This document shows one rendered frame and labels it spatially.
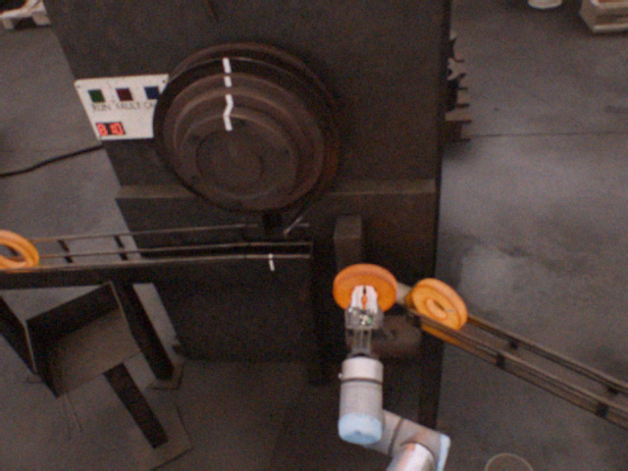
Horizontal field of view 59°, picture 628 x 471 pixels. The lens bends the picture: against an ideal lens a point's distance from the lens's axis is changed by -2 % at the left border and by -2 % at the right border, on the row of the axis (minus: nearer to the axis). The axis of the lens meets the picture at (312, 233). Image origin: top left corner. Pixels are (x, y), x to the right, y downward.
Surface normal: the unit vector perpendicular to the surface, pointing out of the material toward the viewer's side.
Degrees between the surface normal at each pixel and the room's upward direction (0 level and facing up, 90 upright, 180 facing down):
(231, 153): 90
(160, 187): 0
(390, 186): 0
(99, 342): 5
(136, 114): 90
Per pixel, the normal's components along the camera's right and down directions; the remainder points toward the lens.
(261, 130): -0.10, 0.70
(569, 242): -0.11, -0.72
